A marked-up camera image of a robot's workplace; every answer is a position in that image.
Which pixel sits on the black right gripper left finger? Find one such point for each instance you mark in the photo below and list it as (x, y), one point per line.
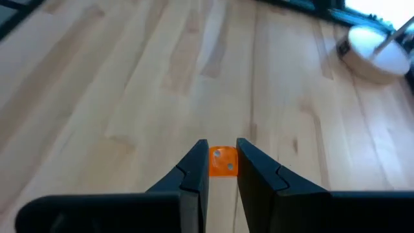
(161, 210)

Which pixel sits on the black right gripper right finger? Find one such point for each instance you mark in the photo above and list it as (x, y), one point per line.
(291, 210)

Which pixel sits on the small orange die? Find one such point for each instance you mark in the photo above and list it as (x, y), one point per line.
(223, 161)

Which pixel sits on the white shade wooden table lamp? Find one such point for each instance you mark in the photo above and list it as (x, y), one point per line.
(372, 55)

